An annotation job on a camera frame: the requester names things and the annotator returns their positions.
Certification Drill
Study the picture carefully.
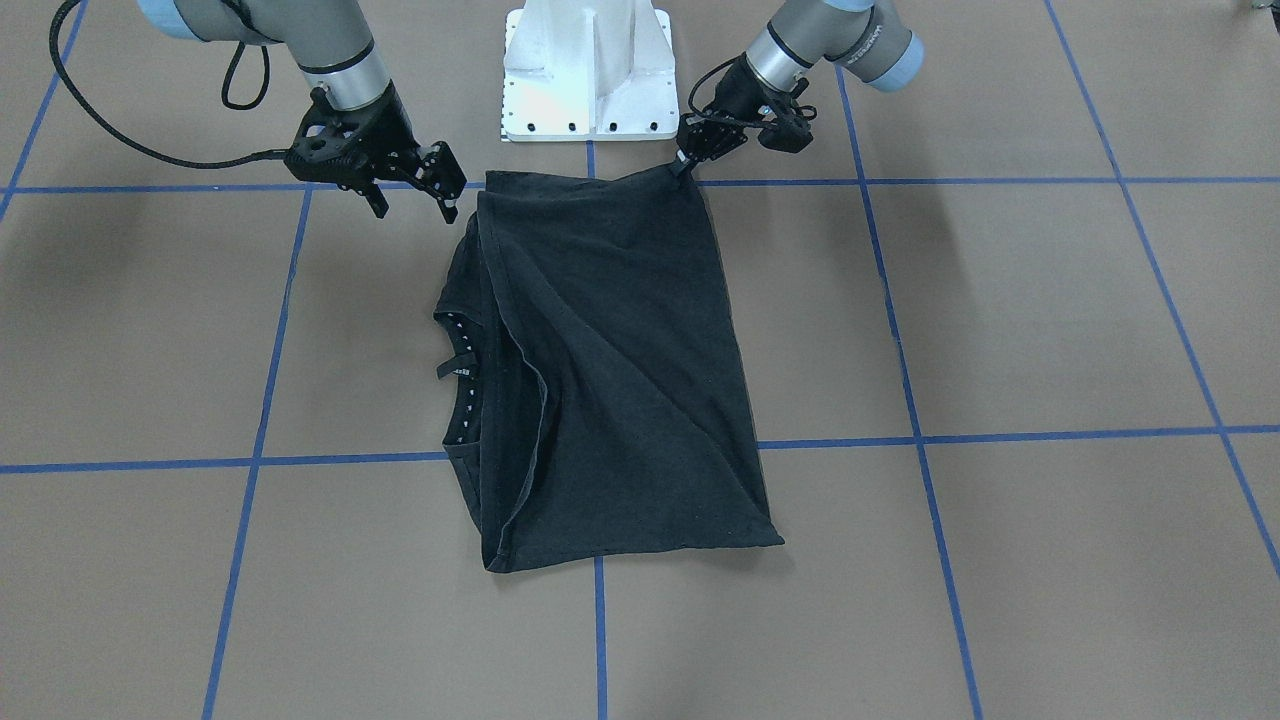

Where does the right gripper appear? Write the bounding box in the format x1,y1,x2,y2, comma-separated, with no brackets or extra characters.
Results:
340,85,468,224

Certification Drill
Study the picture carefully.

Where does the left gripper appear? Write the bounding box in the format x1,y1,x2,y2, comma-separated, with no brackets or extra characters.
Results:
669,55,785,181

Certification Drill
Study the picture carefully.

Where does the black graphic t-shirt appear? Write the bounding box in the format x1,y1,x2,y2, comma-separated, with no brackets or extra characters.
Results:
433,165,782,573

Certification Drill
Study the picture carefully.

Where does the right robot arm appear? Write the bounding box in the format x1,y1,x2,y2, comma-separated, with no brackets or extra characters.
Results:
138,1,466,223

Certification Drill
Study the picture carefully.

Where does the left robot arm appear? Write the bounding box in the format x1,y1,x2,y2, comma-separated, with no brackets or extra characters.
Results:
668,1,925,177

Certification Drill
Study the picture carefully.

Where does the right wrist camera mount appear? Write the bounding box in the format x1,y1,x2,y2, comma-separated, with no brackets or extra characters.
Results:
284,87,374,193

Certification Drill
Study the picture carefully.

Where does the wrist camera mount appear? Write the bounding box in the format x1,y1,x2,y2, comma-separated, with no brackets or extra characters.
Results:
756,78,817,154
284,87,374,193

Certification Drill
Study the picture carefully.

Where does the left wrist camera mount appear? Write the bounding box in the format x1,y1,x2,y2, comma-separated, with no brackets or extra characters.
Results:
756,78,817,154

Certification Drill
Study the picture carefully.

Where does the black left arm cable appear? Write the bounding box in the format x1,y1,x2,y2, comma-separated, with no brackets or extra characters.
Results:
687,58,771,131

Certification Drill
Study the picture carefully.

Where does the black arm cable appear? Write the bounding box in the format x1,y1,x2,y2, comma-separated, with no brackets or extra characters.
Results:
50,0,291,170
687,58,771,131

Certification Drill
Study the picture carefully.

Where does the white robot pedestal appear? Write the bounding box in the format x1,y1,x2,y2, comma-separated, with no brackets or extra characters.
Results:
500,1,680,143

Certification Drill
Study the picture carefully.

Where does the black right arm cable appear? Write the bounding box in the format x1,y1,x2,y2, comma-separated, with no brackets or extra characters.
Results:
50,0,291,170

